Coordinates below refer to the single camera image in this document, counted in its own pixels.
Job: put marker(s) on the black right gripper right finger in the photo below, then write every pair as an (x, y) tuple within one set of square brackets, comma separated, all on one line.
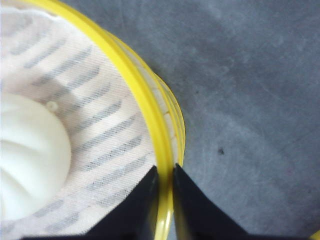
[(198, 218)]

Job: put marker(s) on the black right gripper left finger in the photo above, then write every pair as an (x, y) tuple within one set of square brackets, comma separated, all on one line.
[(134, 218)]

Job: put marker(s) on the bamboo steamer basket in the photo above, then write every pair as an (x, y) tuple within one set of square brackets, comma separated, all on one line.
[(158, 105)]

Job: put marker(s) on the white bun right basket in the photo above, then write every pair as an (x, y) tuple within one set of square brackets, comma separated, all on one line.
[(35, 155)]

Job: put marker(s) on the white gauze liner right basket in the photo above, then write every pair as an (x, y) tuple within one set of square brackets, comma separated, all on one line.
[(46, 58)]

